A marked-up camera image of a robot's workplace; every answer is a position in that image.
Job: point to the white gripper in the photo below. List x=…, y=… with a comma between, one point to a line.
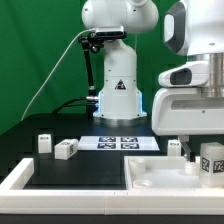
x=190, y=102

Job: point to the white square table top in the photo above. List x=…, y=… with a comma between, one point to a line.
x=166, y=176

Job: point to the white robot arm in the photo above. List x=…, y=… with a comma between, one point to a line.
x=192, y=28

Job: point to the white AprilTag base sheet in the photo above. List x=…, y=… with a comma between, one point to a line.
x=125, y=143

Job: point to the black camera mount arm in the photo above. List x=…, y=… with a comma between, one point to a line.
x=88, y=60

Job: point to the grey camera on mount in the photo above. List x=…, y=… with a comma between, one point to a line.
x=110, y=32

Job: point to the white U-shaped obstacle frame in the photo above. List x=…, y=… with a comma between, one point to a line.
x=15, y=199

